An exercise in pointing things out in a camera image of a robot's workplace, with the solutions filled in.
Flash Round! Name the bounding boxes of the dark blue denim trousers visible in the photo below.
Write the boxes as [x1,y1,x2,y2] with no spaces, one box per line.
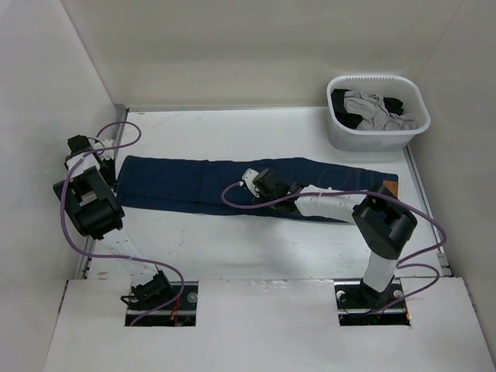
[116,156,399,217]

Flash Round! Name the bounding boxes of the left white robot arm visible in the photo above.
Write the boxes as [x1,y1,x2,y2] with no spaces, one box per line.
[53,136,174,309]

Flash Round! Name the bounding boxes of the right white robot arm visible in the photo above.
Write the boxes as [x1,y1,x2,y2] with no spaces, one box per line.
[243,169,418,307]

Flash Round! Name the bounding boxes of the white plastic laundry basket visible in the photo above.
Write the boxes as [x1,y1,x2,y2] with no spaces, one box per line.
[326,74,431,152]

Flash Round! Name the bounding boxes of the black garment in basket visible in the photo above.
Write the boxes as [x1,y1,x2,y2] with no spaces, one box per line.
[331,89,404,129]

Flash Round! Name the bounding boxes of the grey garment in basket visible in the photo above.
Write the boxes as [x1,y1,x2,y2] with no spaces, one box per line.
[345,91,419,132]

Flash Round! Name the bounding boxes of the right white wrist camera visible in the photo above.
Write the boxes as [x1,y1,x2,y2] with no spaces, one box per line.
[242,168,259,198]

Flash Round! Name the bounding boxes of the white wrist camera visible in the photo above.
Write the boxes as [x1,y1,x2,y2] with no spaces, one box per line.
[95,139,115,160]
[242,168,259,198]

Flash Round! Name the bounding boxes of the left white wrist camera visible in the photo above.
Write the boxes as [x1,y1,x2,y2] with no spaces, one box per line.
[95,139,115,160]

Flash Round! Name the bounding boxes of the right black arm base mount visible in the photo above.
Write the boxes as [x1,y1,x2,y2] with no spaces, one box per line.
[334,281,410,326]

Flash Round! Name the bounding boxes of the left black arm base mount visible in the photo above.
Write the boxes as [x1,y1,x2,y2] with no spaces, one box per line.
[120,271,199,328]

